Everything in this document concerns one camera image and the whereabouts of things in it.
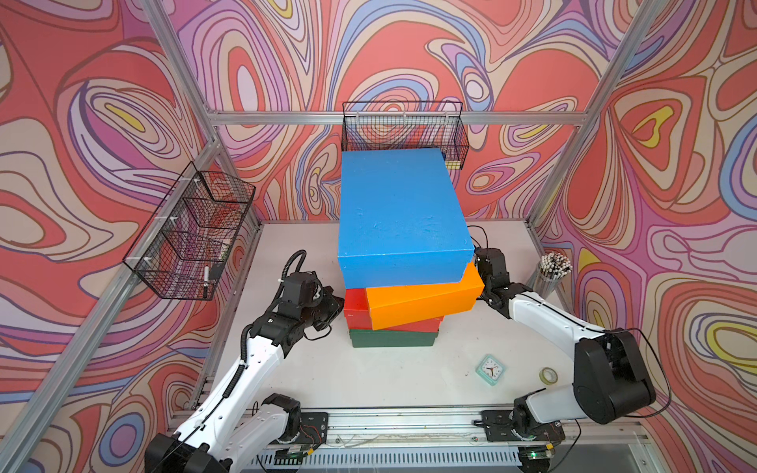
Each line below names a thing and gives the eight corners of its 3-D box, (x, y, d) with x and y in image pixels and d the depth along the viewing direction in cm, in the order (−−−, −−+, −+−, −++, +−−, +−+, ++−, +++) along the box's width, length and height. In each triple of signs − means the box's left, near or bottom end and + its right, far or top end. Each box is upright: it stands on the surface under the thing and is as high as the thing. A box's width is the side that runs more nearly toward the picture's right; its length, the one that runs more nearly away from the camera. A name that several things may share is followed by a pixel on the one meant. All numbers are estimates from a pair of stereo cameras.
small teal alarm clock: (472, 371, 84) (474, 369, 82) (484, 354, 87) (487, 351, 85) (493, 388, 81) (495, 386, 79) (505, 370, 84) (508, 368, 82)
